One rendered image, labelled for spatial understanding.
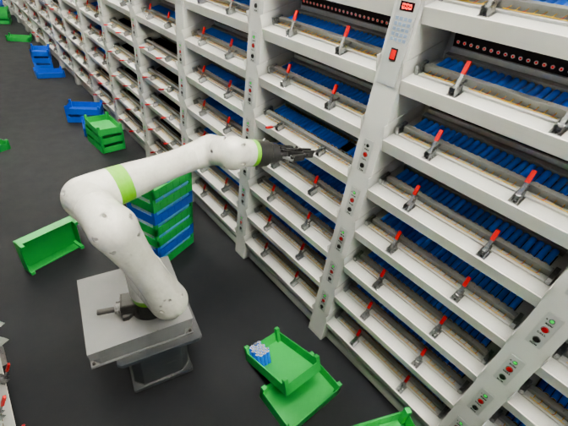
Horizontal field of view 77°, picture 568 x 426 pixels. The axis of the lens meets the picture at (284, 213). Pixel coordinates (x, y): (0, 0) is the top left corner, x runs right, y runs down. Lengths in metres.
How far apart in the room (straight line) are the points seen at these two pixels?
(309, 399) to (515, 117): 1.35
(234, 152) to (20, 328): 1.43
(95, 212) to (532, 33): 1.10
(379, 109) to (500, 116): 0.36
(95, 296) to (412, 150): 1.31
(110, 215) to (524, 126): 1.03
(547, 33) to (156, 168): 1.04
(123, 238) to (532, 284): 1.09
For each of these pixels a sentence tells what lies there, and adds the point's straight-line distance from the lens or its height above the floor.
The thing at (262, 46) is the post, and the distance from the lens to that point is 1.68.
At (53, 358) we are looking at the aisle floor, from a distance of 1.99.
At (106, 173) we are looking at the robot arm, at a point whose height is 1.01.
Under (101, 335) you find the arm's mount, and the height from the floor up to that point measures 0.37.
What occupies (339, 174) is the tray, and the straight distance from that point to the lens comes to 1.41.
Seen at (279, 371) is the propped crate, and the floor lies 0.07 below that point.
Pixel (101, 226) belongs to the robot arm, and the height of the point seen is 0.99.
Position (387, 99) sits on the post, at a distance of 1.22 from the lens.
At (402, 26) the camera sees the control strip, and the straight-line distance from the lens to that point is 1.19.
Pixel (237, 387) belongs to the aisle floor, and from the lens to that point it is 1.78.
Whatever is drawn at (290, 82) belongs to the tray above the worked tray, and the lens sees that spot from 1.60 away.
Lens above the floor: 1.57
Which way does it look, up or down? 36 degrees down
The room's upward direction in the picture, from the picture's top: 9 degrees clockwise
